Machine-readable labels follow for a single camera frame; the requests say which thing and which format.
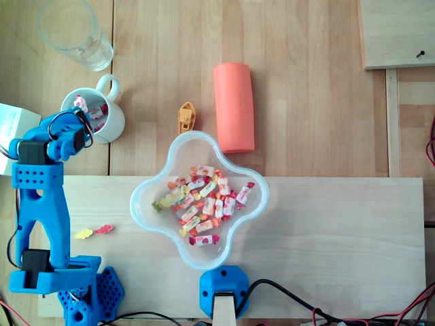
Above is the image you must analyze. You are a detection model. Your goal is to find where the looped red cable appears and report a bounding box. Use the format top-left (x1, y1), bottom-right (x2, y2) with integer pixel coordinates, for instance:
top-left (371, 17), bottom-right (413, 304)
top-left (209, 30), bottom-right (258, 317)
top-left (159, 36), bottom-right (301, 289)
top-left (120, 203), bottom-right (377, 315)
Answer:
top-left (425, 115), bottom-right (435, 168)

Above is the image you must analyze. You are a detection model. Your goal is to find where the wooden mount stick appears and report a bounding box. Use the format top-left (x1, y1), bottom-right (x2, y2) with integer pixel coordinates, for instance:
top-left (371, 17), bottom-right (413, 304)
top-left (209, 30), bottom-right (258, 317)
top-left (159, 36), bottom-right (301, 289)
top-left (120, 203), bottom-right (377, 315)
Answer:
top-left (212, 293), bottom-right (237, 326)

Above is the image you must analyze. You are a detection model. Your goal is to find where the large light wooden board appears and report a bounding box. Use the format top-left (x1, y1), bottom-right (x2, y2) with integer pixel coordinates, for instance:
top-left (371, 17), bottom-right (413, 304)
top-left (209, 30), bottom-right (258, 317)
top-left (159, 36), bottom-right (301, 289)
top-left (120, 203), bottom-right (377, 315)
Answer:
top-left (37, 175), bottom-right (428, 320)

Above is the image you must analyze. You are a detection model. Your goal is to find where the blue camera mount foot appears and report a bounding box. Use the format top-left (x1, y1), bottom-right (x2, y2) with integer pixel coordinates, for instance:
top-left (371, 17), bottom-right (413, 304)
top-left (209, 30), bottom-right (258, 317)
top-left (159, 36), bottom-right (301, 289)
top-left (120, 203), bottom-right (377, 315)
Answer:
top-left (198, 265), bottom-right (251, 320)

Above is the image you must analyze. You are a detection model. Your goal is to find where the thin black cable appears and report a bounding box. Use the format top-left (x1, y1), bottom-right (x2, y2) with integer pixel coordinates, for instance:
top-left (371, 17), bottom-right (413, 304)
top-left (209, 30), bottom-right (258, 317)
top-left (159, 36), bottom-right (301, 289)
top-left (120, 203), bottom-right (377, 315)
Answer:
top-left (97, 311), bottom-right (184, 326)

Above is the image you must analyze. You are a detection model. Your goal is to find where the candy with red ends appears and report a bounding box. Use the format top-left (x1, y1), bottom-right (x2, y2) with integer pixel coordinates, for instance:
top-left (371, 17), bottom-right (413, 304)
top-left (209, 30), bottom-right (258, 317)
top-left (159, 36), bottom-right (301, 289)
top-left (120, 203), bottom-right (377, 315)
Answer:
top-left (73, 94), bottom-right (90, 113)

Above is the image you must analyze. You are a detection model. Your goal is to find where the clear four-lobed plastic bowl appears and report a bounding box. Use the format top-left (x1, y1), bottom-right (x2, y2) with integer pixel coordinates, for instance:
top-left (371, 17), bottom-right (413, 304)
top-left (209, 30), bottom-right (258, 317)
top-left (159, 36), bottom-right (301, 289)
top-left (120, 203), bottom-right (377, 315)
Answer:
top-left (130, 130), bottom-right (270, 272)

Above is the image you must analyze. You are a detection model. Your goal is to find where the long red cable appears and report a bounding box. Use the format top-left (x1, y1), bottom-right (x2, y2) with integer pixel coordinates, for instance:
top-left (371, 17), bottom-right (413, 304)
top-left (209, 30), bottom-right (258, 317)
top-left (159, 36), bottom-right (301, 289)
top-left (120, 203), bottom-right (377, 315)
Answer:
top-left (311, 284), bottom-right (435, 324)

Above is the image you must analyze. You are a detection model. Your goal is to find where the short red cable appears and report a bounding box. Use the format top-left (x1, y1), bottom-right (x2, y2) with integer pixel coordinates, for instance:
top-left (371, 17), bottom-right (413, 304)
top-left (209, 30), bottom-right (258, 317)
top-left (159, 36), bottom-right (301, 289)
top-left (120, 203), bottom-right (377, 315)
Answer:
top-left (0, 298), bottom-right (22, 326)

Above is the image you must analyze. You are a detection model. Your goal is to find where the blue perforated robot base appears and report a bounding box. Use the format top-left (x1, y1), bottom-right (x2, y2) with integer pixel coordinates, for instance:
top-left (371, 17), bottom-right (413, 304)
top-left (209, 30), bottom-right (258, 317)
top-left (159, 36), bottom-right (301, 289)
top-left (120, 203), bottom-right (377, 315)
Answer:
top-left (57, 266), bottom-right (126, 326)

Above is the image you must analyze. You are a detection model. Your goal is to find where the narrow wooden slat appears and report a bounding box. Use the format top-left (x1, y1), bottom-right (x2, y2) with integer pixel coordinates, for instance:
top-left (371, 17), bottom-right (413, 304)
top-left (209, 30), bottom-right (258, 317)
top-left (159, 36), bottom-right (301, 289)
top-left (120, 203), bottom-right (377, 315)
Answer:
top-left (385, 67), bottom-right (402, 178)

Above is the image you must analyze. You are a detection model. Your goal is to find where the small wooden board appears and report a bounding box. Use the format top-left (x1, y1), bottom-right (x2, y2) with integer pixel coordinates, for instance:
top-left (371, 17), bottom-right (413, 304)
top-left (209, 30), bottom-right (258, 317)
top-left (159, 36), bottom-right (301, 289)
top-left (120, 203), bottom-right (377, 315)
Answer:
top-left (356, 0), bottom-right (435, 71)

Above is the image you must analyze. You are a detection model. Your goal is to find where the orange toy boat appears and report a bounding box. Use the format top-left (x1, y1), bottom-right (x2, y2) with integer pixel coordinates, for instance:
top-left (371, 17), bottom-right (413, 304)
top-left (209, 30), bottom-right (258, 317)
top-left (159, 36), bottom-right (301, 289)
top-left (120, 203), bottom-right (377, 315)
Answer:
top-left (176, 101), bottom-right (198, 135)

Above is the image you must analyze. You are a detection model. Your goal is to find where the white ceramic mug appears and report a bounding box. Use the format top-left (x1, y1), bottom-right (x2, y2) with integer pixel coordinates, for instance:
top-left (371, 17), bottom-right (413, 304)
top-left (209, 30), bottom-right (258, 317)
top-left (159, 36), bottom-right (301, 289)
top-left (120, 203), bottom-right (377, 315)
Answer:
top-left (60, 73), bottom-right (126, 145)

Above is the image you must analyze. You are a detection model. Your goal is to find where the coral rolled case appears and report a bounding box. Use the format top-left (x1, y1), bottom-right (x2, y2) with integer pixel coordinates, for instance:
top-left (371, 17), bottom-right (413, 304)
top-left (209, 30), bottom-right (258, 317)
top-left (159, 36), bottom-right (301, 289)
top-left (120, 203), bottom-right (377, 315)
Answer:
top-left (213, 62), bottom-right (256, 154)

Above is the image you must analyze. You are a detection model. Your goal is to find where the clear drinking glass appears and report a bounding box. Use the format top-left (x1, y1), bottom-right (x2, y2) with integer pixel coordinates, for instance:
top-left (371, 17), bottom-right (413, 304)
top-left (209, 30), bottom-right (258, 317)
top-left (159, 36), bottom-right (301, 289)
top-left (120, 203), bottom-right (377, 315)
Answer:
top-left (37, 0), bottom-right (115, 72)

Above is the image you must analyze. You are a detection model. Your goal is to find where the thick black cable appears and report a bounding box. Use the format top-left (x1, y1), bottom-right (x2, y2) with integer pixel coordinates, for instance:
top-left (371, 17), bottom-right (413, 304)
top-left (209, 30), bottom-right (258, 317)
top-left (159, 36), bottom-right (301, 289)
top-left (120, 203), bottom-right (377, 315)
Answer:
top-left (242, 278), bottom-right (344, 324)

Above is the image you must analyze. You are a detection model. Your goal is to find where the white cardboard box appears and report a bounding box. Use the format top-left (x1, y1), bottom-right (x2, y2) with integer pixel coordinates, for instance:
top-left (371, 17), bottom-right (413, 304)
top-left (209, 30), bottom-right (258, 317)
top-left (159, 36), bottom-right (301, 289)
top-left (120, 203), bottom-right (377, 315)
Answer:
top-left (0, 103), bottom-right (42, 178)

